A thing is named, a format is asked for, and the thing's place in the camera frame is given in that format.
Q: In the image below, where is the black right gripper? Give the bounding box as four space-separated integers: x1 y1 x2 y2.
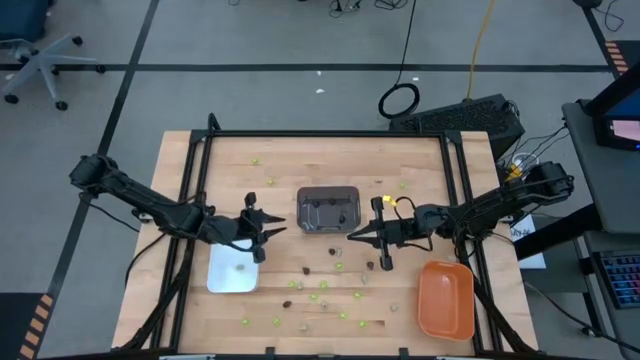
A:
347 196 441 272

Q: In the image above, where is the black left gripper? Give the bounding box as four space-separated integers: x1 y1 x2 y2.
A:
207 192 289 265

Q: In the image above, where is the dark grey translucent bin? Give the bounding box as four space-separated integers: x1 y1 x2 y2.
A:
296 185 363 235

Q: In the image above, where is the white plastic bin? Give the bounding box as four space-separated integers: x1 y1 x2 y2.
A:
206 239 261 295

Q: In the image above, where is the orange plastic bin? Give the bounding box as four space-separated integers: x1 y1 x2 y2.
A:
417 259 476 343

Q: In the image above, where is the black perforated computer case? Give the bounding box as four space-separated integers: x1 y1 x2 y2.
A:
388 93 526 162

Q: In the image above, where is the white paper sheet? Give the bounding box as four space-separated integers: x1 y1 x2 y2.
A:
508 213 547 271

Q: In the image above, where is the grey side desk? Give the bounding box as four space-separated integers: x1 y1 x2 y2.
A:
561 98 640 236

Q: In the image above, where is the dark grey keyboard desk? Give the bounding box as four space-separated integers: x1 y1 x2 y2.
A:
582 230 640 360

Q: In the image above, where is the backlit computer keyboard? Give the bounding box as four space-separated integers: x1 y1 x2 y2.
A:
593 248 640 310

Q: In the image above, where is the black monitor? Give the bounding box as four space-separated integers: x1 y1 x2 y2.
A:
583 62 640 152

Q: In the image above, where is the office chair base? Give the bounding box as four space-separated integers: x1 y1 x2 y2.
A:
0 0 107 112

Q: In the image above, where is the black coiled cable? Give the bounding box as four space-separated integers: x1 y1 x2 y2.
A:
377 0 422 121

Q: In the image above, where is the white cable bundle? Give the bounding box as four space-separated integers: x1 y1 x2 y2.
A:
509 151 541 174

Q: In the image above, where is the yellow hanging cable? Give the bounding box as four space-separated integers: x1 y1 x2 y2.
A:
465 0 497 101

